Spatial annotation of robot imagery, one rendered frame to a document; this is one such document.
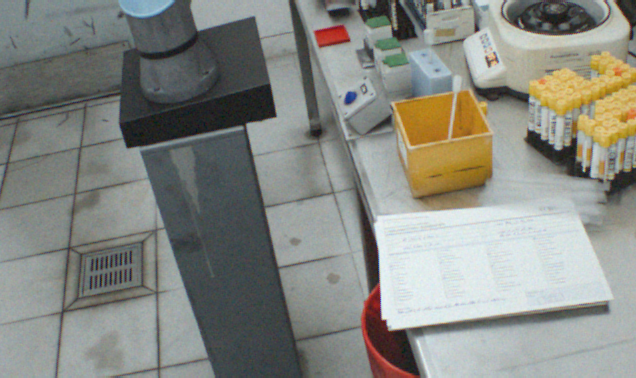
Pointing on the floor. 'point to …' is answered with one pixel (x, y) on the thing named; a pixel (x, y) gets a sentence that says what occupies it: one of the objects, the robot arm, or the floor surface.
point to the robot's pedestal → (224, 251)
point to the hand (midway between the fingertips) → (368, 1)
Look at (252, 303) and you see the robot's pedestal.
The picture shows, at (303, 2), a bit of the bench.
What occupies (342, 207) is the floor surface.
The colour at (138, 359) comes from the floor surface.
